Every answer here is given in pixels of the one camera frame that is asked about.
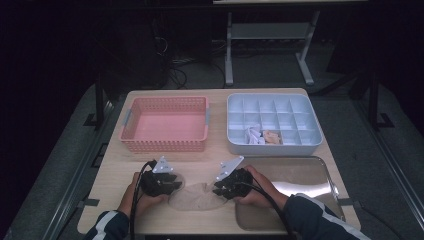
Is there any beige sock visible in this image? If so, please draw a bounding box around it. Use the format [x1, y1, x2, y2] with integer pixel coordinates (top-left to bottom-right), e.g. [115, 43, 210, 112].
[262, 130, 282, 146]

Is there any left hand-held gripper cable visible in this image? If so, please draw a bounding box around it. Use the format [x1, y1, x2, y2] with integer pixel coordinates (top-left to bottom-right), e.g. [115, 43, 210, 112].
[129, 159, 158, 240]

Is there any clear plastic box lid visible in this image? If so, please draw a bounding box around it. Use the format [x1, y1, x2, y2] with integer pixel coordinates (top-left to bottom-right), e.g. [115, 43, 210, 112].
[234, 155, 346, 232]

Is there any sheer tan stocking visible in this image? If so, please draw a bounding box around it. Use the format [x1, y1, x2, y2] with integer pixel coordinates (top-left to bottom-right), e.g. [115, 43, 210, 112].
[167, 171, 230, 212]

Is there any grey tape strip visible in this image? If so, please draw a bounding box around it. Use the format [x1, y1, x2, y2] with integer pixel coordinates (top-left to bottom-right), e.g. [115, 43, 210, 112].
[339, 197, 362, 208]
[79, 197, 101, 208]

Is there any right hand-held gripper cable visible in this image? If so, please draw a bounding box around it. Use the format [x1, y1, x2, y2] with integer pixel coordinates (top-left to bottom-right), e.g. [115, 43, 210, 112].
[247, 180, 295, 240]

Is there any black metal stand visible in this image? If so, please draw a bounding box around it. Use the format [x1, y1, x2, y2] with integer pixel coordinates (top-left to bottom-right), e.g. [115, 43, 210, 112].
[83, 74, 108, 129]
[367, 71, 396, 131]

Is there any aluminium floor rail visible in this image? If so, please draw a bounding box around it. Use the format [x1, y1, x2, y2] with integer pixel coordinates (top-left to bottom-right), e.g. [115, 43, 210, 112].
[352, 99, 424, 231]
[41, 99, 117, 240]

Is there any bundle of floor cables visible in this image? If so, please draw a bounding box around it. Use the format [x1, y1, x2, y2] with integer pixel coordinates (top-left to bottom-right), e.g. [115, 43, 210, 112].
[152, 34, 228, 90]

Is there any person's left hand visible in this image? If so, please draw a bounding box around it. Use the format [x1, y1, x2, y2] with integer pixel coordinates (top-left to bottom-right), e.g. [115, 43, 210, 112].
[117, 172, 170, 218]

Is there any pink plastic basket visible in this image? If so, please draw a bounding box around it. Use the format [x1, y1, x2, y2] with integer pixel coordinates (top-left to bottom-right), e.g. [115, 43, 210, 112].
[119, 96, 210, 153]

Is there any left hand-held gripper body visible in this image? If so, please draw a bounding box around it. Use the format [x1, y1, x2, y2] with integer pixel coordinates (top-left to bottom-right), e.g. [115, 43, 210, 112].
[139, 155, 176, 198]

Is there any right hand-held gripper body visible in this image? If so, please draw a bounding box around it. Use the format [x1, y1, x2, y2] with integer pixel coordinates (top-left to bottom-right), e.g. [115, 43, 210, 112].
[215, 155, 255, 201]

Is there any white compartment storage box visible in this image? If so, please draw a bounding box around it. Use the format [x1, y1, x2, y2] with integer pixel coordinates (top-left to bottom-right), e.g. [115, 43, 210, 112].
[226, 92, 324, 157]

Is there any white metal desk frame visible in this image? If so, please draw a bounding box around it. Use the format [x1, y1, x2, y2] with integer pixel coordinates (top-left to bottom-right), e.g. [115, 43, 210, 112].
[212, 0, 368, 87]

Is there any white sock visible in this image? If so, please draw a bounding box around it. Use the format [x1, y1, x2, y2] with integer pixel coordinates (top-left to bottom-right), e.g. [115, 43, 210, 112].
[244, 123, 264, 145]
[246, 125, 267, 145]

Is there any person's right hand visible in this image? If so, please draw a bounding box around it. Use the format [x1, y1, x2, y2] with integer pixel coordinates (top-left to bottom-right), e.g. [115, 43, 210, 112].
[233, 165, 290, 212]

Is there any hand-held gripper cable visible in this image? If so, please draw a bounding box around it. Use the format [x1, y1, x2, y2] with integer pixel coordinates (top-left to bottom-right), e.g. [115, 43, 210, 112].
[247, 180, 295, 240]
[129, 159, 158, 240]

